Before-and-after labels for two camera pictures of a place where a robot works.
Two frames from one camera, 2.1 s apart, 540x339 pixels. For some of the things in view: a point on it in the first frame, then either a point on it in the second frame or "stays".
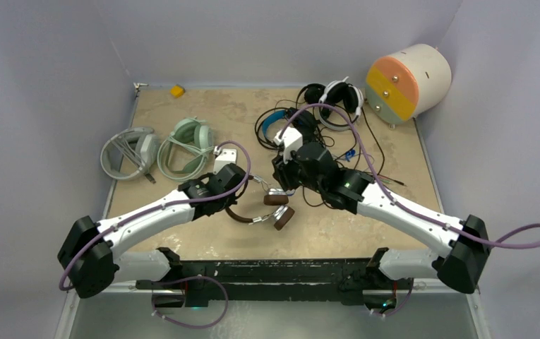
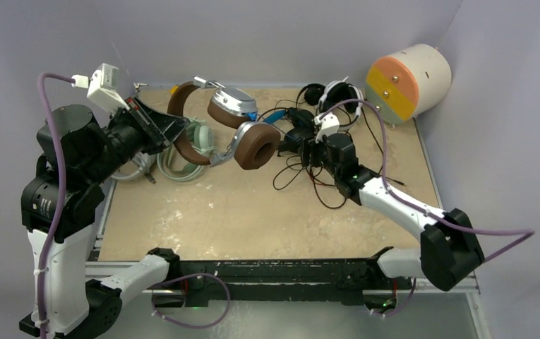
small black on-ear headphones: [313, 94] stays
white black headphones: [337, 93] stays
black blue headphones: [306, 122] stays
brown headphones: [273, 196] → [255, 145]
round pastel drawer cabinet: [408, 83] stays
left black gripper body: [226, 203] → [123, 141]
